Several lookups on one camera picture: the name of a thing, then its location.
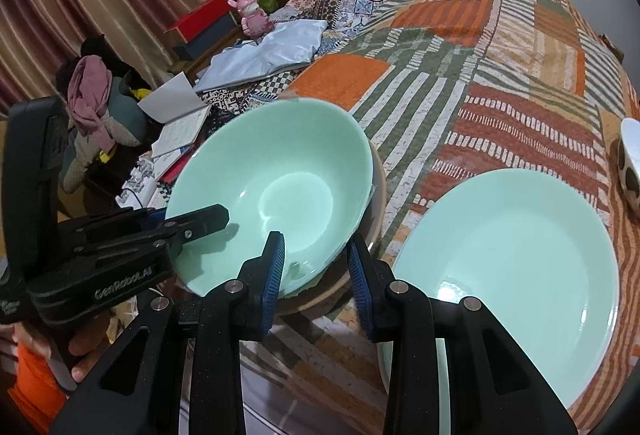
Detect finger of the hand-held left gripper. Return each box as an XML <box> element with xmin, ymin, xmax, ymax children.
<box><xmin>167</xmin><ymin>204</ymin><xmax>231</xmax><ymax>247</ymax></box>
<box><xmin>75</xmin><ymin>208</ymin><xmax>169</xmax><ymax>237</ymax></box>

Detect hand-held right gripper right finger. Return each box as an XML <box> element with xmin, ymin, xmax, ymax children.
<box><xmin>346</xmin><ymin>232</ymin><xmax>576</xmax><ymax>435</ymax></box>

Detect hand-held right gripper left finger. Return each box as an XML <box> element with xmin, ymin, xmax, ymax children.
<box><xmin>50</xmin><ymin>230</ymin><xmax>287</xmax><ymax>435</ymax></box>

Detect mint green bowl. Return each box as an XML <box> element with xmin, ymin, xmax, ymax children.
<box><xmin>164</xmin><ymin>98</ymin><xmax>376</xmax><ymax>301</ymax></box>

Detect mint green plate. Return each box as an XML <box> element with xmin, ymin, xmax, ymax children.
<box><xmin>377</xmin><ymin>168</ymin><xmax>621</xmax><ymax>413</ymax></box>

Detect person's left hand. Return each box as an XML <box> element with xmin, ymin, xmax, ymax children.
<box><xmin>12</xmin><ymin>312</ymin><xmax>111</xmax><ymax>383</ymax></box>

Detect red book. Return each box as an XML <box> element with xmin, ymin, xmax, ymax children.
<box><xmin>160</xmin><ymin>150</ymin><xmax>197</xmax><ymax>184</ymax></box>

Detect pile of clothes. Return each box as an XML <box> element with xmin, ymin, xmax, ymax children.
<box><xmin>55</xmin><ymin>65</ymin><xmax>151</xmax><ymax>196</ymax></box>

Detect pink scarf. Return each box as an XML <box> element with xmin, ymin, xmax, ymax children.
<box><xmin>67</xmin><ymin>55</ymin><xmax>116</xmax><ymax>151</ymax></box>

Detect open white notebook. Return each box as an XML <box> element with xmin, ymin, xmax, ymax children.
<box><xmin>137</xmin><ymin>71</ymin><xmax>212</xmax><ymax>161</ymax></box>

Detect grey plastic bag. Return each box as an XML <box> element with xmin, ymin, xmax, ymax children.
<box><xmin>192</xmin><ymin>19</ymin><xmax>328</xmax><ymax>93</ymax></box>

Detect red lidded box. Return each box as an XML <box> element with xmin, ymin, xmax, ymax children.
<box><xmin>164</xmin><ymin>0</ymin><xmax>241</xmax><ymax>61</ymax></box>

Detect pink toy figure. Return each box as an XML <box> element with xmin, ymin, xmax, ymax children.
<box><xmin>227</xmin><ymin>0</ymin><xmax>273</xmax><ymax>37</ymax></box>

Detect orange striped patchwork quilt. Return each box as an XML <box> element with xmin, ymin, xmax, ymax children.
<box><xmin>240</xmin><ymin>0</ymin><xmax>640</xmax><ymax>435</ymax></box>

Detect checkered patchwork cloth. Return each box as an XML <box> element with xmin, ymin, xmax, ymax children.
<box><xmin>115</xmin><ymin>0</ymin><xmax>408</xmax><ymax>211</ymax></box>

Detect white brown-spotted bowl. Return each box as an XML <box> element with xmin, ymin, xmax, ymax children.
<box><xmin>619</xmin><ymin>118</ymin><xmax>640</xmax><ymax>216</ymax></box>

